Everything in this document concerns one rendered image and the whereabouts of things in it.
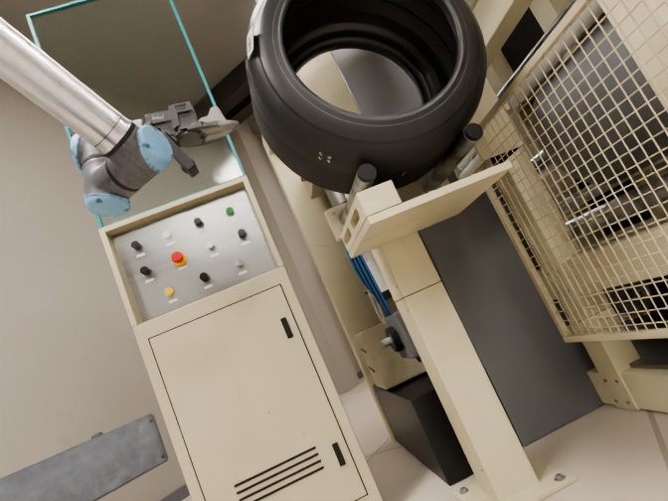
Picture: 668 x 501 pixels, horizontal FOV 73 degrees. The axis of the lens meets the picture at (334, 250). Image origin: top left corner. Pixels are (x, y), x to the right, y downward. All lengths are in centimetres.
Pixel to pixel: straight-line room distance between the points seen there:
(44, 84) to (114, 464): 75
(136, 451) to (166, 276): 134
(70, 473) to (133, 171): 75
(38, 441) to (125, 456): 295
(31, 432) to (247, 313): 201
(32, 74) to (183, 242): 89
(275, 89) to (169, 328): 91
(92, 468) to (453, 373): 112
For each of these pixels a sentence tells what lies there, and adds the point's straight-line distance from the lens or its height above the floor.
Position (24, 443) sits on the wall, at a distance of 331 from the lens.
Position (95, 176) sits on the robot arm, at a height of 111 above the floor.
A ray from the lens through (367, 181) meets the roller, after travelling 102.
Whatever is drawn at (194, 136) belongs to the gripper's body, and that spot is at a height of 116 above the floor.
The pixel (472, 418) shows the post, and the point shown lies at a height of 23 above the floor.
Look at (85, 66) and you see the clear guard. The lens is 211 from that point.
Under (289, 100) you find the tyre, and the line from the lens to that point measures 105.
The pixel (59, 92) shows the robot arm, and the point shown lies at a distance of 100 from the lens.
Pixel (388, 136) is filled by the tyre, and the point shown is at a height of 95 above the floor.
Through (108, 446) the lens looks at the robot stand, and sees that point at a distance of 39.
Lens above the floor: 60
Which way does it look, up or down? 10 degrees up
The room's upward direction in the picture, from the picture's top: 24 degrees counter-clockwise
